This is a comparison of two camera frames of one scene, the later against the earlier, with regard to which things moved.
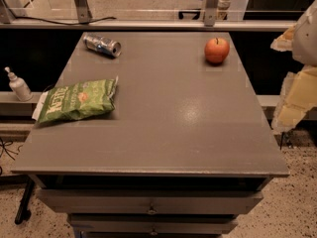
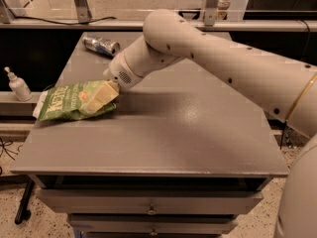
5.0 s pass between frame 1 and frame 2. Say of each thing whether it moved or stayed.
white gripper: moved
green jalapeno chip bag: stayed
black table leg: stayed
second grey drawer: stayed
